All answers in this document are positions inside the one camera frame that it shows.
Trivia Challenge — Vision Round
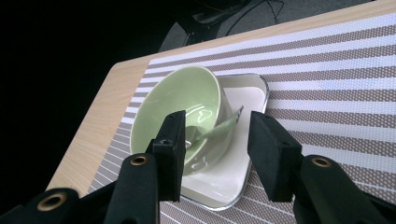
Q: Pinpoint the striped woven placemat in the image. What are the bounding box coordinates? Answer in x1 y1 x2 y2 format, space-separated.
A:
88 12 396 224

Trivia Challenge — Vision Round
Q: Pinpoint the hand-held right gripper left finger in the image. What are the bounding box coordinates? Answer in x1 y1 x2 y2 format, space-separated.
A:
146 109 188 203

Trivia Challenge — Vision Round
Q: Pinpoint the dark floor equipment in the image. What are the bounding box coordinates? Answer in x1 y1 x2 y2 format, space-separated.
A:
158 0 260 52

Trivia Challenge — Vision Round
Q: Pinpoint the white square plate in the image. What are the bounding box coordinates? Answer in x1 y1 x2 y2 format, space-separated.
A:
179 73 270 212

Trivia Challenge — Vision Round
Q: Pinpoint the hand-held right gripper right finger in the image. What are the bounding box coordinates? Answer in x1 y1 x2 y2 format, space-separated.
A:
247 110 304 203

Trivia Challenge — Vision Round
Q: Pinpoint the green ceramic bowl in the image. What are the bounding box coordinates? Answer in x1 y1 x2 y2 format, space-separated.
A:
129 65 233 177

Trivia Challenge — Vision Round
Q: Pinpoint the thin black cable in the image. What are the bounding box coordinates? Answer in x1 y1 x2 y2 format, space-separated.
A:
225 0 286 36

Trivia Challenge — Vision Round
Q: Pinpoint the metal spoon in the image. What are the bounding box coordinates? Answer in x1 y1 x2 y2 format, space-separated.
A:
185 105 245 149

